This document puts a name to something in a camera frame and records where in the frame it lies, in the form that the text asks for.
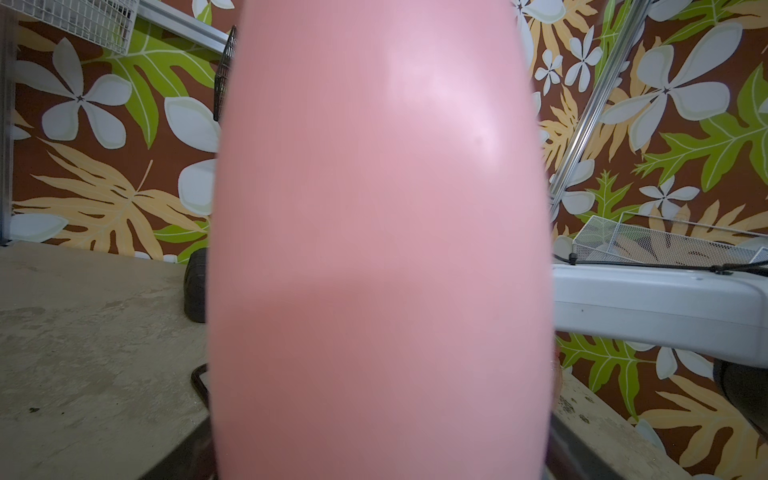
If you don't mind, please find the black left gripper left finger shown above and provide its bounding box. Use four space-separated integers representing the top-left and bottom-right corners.
140 417 216 480

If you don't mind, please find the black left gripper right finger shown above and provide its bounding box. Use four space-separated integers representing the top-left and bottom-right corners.
542 413 623 480

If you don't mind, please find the opaque pink spray bottle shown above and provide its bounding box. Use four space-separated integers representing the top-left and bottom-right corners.
207 1 554 479

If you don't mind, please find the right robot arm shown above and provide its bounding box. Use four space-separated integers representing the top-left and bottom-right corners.
552 260 767 436

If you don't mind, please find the black plastic tool case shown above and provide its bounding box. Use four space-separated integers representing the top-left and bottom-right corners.
183 248 208 323

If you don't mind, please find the white mesh wall basket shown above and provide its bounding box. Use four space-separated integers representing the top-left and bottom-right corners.
569 214 767 270

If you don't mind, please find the black wire wall basket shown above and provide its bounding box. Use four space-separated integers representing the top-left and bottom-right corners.
213 26 237 121

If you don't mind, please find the white wire wall basket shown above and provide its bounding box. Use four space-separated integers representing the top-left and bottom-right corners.
1 0 139 54

